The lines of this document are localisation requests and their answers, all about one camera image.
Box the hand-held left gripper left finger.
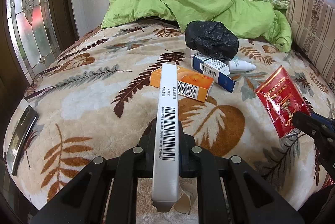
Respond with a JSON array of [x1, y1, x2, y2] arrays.
[[31, 119, 157, 224]]

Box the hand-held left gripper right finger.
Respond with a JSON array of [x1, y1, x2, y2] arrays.
[[178, 121, 305, 224]]

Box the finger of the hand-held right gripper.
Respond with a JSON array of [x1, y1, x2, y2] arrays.
[[310, 113, 335, 135], [292, 111, 335, 145]]

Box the torn white medicine box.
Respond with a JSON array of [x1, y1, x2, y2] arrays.
[[152, 62, 195, 214]]

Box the red foil packet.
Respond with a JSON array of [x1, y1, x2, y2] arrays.
[[255, 65, 309, 139]]

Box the black plastic bag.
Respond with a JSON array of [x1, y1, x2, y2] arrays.
[[184, 20, 239, 62]]

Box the orange cardboard box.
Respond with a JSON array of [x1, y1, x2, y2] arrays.
[[150, 64, 214, 102]]

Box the small white bottle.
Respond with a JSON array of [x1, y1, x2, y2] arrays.
[[227, 60, 256, 73]]

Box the blue and white box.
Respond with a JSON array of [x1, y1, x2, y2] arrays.
[[190, 52, 239, 93]]

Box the striped brown cushion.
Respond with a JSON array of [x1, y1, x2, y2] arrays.
[[285, 0, 335, 88]]

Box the black smartphone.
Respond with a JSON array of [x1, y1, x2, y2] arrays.
[[5, 105, 37, 176]]

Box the green quilt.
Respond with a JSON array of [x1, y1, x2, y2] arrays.
[[101, 0, 292, 53]]

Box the stained glass window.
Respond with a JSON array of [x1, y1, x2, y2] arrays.
[[5, 0, 57, 75]]

